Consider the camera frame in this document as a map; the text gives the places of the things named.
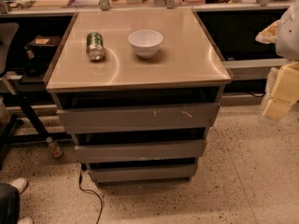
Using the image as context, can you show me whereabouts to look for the grey drawer cabinet with top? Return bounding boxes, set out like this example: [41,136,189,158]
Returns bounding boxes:
[43,7,234,189]

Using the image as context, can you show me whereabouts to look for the grey bottom drawer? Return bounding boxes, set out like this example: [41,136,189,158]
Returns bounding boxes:
[88,164,197,183]

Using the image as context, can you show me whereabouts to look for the black cable on floor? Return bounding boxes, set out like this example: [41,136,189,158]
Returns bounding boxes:
[78,163,105,224]

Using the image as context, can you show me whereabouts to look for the white bowl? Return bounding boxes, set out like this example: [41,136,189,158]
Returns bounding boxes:
[128,30,164,58]

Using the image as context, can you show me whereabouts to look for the green soda can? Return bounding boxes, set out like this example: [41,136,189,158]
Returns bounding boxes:
[86,32,106,61]

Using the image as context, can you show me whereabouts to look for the white sneaker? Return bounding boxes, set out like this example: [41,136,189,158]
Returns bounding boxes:
[10,177,28,194]
[17,217,34,224]

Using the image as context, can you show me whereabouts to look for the grey middle drawer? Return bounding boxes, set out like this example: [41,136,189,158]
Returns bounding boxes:
[75,139,206,163]

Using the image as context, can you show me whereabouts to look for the small plastic bottle on floor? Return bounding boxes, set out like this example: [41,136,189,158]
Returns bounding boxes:
[46,137,64,158]

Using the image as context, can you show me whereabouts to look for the grey top drawer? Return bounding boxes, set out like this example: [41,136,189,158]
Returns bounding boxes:
[57,103,220,134]

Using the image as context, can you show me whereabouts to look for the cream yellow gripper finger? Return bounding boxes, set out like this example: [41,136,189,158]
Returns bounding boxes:
[262,62,299,120]

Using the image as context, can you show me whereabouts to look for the black box with label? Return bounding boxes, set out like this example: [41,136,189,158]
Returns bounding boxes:
[28,35,62,50]

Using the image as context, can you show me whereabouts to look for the grey drawer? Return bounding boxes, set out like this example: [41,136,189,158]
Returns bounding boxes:
[75,139,206,163]
[88,164,197,183]
[57,103,220,134]

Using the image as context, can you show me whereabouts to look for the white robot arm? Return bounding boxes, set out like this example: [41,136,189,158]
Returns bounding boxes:
[261,0,299,120]

